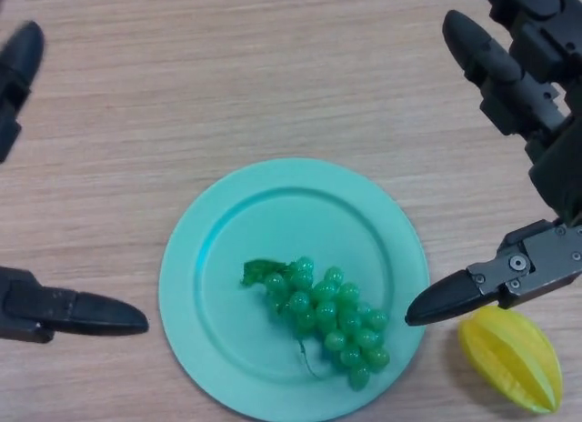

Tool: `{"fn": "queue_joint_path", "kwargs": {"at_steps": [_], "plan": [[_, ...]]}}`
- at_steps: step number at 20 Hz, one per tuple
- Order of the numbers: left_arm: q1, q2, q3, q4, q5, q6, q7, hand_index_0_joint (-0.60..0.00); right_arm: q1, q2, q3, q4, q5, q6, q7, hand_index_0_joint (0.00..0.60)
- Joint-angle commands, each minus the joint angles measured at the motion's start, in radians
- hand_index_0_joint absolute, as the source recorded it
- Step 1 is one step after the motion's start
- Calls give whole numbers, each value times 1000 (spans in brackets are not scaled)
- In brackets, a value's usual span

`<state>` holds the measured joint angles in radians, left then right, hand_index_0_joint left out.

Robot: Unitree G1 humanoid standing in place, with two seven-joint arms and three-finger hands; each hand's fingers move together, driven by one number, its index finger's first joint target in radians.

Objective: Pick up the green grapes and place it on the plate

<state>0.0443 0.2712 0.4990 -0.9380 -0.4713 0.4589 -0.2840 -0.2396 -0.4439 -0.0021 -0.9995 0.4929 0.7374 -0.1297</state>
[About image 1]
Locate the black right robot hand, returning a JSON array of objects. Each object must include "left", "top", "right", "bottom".
[{"left": 404, "top": 0, "right": 582, "bottom": 327}]

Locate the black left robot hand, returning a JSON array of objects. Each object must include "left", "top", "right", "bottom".
[{"left": 0, "top": 20, "right": 150, "bottom": 345}]

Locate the green grapes bunch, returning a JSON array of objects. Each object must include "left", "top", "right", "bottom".
[{"left": 239, "top": 256, "right": 392, "bottom": 393}]

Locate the green round plate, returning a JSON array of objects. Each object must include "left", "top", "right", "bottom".
[{"left": 157, "top": 156, "right": 431, "bottom": 422}]

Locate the yellow starfruit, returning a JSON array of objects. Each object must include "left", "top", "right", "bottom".
[{"left": 457, "top": 304, "right": 564, "bottom": 415}]

